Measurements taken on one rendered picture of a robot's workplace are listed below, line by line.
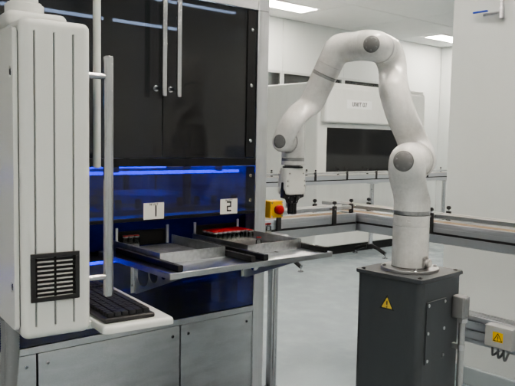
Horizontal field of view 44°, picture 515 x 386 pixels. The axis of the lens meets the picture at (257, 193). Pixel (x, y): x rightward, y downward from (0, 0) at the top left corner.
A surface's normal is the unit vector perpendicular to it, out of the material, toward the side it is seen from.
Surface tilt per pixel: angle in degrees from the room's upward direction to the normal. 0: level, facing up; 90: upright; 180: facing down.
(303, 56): 90
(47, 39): 90
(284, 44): 90
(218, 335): 90
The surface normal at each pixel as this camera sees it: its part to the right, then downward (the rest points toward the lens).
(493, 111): -0.77, 0.04
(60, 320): 0.57, 0.07
